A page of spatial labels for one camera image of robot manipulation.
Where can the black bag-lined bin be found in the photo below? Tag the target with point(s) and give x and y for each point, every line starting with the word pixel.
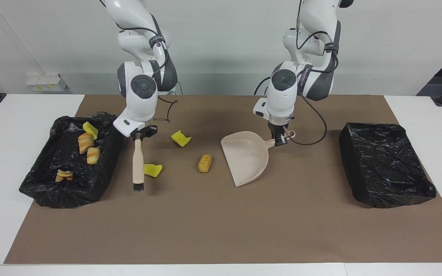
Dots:
pixel 71 191
pixel 386 165

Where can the striped croissant bread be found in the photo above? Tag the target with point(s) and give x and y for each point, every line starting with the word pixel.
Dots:
pixel 85 142

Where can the beige plastic dustpan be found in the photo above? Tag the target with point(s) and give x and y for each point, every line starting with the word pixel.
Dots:
pixel 246 157

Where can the oblong yellow sponge piece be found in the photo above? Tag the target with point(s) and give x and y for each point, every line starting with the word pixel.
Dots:
pixel 153 170

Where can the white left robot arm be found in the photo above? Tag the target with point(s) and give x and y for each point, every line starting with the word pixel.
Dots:
pixel 282 96

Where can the pale lumpy bread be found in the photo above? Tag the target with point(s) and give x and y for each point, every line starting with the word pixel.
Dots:
pixel 93 155

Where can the white power box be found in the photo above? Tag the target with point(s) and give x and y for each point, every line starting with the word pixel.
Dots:
pixel 46 82

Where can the small yellow sponge piece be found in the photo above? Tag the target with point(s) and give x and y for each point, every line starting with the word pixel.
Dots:
pixel 90 129

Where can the notched yellow sponge piece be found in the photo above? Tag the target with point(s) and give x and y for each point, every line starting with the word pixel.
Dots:
pixel 181 138

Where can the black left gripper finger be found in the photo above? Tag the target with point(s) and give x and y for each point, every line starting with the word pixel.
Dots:
pixel 277 140
pixel 284 138

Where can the beige hand brush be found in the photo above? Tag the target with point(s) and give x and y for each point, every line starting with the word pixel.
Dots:
pixel 138 165

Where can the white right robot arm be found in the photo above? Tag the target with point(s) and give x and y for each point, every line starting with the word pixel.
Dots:
pixel 140 96

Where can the small striped croissant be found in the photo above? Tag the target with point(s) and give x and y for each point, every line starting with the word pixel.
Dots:
pixel 64 176

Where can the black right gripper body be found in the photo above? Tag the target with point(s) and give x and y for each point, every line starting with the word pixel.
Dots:
pixel 146 129

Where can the golden corn-shaped bread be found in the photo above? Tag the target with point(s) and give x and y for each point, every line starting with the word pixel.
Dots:
pixel 205 163

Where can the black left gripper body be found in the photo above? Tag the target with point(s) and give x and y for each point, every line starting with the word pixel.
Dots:
pixel 278 127

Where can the brown table mat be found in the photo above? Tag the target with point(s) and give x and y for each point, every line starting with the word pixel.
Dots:
pixel 167 230

